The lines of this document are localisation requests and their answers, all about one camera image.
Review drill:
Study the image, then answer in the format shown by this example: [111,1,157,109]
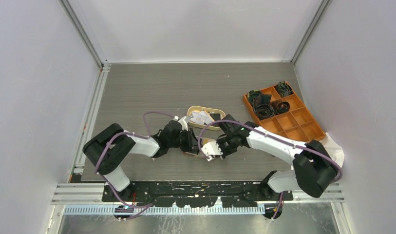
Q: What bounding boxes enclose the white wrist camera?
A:
[201,141,223,161]
[177,116,191,131]

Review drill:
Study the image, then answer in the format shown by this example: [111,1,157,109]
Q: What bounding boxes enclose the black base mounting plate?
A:
[119,181,279,208]

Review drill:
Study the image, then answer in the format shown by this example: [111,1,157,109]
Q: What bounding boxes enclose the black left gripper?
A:
[168,128,202,152]

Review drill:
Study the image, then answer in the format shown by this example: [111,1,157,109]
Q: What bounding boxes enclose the cream oval tray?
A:
[187,106,226,129]

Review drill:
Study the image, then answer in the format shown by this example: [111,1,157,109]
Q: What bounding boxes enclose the brown leather card holder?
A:
[184,137,218,159]

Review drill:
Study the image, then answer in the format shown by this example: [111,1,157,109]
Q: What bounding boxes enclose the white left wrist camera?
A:
[177,116,191,131]

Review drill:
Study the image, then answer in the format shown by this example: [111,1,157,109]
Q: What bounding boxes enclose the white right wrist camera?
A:
[201,141,223,161]

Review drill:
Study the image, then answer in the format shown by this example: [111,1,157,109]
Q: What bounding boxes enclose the orange compartment organizer box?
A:
[242,81,325,142]

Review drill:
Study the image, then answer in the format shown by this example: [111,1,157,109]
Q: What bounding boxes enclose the white cards in tray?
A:
[189,111,213,125]

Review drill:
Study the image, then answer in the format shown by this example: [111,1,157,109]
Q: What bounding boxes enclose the white bucket hat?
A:
[320,132,345,167]

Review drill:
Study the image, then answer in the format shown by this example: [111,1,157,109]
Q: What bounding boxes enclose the blue yellow item bundle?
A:
[246,90,262,105]

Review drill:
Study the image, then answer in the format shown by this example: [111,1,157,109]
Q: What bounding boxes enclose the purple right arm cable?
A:
[197,119,343,184]

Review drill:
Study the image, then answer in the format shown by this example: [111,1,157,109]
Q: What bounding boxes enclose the black card in tray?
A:
[209,113,221,121]

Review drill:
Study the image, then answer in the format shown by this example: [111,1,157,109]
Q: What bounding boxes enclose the dark green item bundle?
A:
[275,81,293,98]

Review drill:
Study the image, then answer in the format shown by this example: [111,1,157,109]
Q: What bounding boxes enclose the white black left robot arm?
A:
[82,120,200,201]

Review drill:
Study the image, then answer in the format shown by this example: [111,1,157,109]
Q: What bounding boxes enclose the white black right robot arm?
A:
[215,115,341,200]

